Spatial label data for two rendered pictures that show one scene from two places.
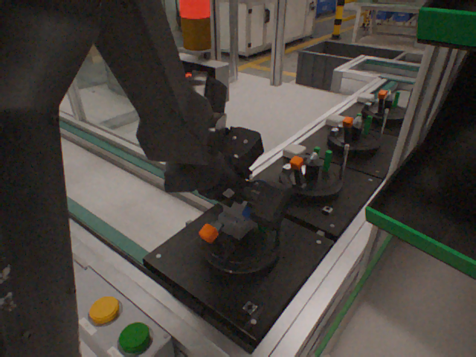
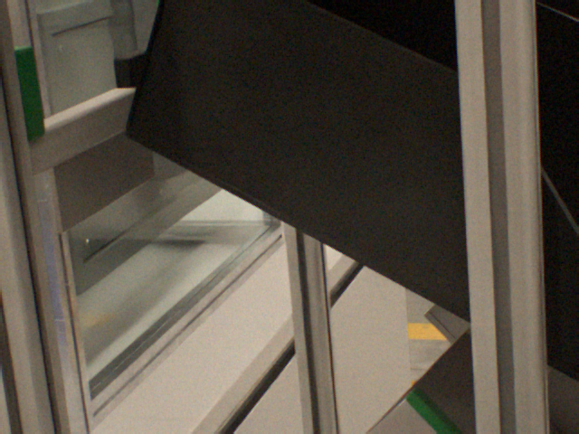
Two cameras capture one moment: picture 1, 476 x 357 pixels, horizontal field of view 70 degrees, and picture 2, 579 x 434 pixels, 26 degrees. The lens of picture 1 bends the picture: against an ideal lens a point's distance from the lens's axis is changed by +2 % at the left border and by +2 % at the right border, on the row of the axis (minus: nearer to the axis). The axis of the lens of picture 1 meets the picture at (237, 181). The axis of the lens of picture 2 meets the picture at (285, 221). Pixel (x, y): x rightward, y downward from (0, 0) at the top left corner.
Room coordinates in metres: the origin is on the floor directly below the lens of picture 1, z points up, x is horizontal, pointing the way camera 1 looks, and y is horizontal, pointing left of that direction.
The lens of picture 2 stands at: (0.50, 0.12, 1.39)
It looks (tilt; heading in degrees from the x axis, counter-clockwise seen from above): 16 degrees down; 251
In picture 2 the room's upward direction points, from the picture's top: 5 degrees counter-clockwise
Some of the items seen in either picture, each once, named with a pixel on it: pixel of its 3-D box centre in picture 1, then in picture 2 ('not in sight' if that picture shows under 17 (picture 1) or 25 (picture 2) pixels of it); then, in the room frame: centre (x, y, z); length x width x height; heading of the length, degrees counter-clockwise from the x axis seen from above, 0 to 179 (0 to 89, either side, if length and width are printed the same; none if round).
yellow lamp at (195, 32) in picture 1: (196, 32); not in sight; (0.63, 0.07, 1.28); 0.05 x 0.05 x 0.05
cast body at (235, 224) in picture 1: (244, 204); not in sight; (0.43, -0.01, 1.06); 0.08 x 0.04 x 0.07; 142
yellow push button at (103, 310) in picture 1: (105, 311); not in sight; (0.31, 0.19, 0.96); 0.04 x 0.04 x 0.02
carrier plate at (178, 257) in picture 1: (240, 252); not in sight; (0.42, 0.00, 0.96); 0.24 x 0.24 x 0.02; 52
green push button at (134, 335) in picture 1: (134, 338); not in sight; (0.26, 0.14, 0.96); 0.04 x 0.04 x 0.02
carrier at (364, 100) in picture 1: (387, 103); not in sight; (1.01, -0.46, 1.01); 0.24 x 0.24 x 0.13; 52
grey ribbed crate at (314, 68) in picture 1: (349, 68); not in sight; (2.42, -0.78, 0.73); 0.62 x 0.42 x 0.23; 52
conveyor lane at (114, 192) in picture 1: (146, 204); not in sight; (0.63, 0.22, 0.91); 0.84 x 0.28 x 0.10; 52
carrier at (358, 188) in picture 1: (312, 168); not in sight; (0.62, -0.16, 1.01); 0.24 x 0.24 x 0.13; 52
